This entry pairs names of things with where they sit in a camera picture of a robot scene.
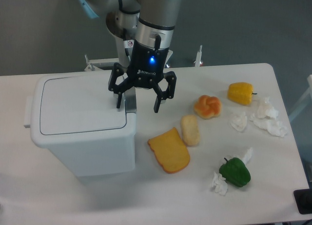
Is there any white trash can body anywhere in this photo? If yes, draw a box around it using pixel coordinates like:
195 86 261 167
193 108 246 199
28 70 137 177

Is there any black cable on pedestal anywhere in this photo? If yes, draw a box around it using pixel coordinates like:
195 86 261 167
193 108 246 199
123 27 131 64

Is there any yellow bell pepper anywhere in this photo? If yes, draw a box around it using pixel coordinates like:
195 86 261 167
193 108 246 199
227 82 257 105

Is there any pale oblong bread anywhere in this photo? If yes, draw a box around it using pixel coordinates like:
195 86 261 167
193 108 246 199
180 115 200 146

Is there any white trash can lid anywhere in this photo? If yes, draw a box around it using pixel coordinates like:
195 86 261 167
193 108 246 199
40 73 127 135

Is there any orange toast slice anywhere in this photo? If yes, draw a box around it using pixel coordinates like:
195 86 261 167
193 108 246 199
148 127 190 174

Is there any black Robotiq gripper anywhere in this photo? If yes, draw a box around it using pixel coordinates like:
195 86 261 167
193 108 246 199
108 41 176 113

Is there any green bell pepper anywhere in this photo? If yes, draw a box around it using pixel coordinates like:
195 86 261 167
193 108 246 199
219 157 251 187

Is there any grey trash can latch button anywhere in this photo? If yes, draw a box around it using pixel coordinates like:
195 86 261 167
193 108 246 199
125 87 137 113

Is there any white chair frame right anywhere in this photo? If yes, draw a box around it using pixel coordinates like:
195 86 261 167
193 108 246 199
288 75 312 122

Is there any large crumpled white tissue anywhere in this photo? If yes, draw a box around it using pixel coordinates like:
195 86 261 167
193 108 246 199
249 97 288 138

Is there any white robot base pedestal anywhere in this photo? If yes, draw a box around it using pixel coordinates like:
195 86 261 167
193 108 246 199
84 34 204 72

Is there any white tissue behind green pepper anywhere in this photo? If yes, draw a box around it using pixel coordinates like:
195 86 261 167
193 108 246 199
225 146 254 165

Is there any crumpled white tissue centre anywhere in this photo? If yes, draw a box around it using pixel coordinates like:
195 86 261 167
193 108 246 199
230 112 247 132

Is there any orange knotted bread roll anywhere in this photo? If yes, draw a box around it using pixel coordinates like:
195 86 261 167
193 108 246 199
194 95 222 119

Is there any small crumpled white tissue front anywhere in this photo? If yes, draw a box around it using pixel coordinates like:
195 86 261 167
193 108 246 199
211 172 228 196

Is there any black device at table edge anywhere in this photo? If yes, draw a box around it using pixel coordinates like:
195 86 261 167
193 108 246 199
293 188 312 214

